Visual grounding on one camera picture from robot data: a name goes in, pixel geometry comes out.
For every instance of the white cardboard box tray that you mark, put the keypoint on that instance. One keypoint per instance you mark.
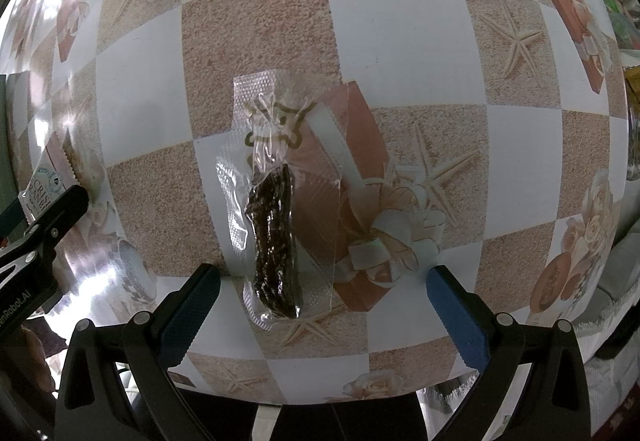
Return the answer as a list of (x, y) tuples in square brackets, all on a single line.
[(13, 222)]

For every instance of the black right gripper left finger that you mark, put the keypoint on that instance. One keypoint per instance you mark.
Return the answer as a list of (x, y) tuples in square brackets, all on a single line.
[(154, 342)]

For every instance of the clear packet dark jerky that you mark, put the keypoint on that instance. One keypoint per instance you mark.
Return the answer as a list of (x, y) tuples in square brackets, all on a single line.
[(282, 190)]

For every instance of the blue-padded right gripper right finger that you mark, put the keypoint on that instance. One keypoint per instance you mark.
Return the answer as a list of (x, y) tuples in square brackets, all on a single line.
[(491, 343)]

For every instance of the pink crackers packet upper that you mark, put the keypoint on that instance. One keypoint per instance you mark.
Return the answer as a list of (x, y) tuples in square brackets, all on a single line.
[(52, 176)]

